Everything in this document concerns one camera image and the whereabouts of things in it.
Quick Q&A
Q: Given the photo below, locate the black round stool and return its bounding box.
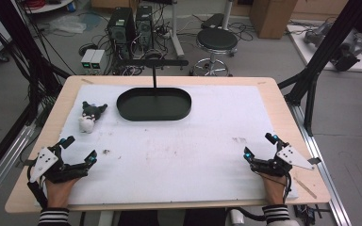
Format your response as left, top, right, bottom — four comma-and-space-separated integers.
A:
190, 27, 239, 77

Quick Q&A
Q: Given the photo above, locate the white power supply box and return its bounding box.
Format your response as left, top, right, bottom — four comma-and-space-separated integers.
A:
90, 49, 107, 72
80, 48, 96, 72

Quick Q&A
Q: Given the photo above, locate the large black computer tower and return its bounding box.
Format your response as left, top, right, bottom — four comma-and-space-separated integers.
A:
107, 7, 137, 61

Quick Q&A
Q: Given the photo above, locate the person's right hand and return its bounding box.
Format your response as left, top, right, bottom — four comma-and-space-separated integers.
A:
261, 171, 288, 207

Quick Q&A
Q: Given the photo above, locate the grey robot device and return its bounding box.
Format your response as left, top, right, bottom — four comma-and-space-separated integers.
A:
304, 22, 362, 73

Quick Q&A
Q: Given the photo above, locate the clear plastic bag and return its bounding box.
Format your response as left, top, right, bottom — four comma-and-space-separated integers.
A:
47, 14, 88, 35

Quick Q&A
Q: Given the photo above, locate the black metal frame with cables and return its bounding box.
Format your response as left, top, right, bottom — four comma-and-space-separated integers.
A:
0, 0, 73, 127

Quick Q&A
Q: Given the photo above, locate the aluminium rail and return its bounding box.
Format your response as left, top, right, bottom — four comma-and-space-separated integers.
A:
287, 101, 354, 226
0, 123, 38, 210

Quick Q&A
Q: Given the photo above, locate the thin wooden stick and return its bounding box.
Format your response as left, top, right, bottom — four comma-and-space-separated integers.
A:
293, 176, 318, 200

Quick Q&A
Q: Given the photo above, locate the black oval tray with T-stand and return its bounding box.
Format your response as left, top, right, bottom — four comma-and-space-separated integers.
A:
116, 58, 193, 122

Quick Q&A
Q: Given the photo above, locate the white table leg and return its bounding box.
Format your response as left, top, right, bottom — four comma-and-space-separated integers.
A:
169, 0, 186, 59

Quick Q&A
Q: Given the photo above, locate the slim black computer tower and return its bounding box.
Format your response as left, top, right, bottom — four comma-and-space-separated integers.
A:
134, 5, 155, 52

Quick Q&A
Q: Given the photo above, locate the brown cardboard box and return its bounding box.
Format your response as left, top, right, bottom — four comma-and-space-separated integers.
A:
248, 0, 299, 40

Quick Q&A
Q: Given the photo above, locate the person's left hand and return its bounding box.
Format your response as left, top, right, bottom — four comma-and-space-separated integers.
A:
44, 176, 80, 210

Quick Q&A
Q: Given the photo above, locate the white round table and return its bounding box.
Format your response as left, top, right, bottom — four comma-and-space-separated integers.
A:
24, 0, 75, 15

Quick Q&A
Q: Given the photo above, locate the white foam mat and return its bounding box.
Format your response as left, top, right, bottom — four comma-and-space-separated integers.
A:
33, 84, 299, 208

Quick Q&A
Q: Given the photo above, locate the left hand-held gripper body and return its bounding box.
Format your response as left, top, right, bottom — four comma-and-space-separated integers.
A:
28, 144, 91, 185

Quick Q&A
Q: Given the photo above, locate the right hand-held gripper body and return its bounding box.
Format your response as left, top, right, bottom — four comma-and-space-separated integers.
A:
250, 143, 322, 178

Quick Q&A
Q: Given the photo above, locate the black and white plush toy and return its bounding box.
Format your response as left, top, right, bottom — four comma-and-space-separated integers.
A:
77, 101, 109, 135

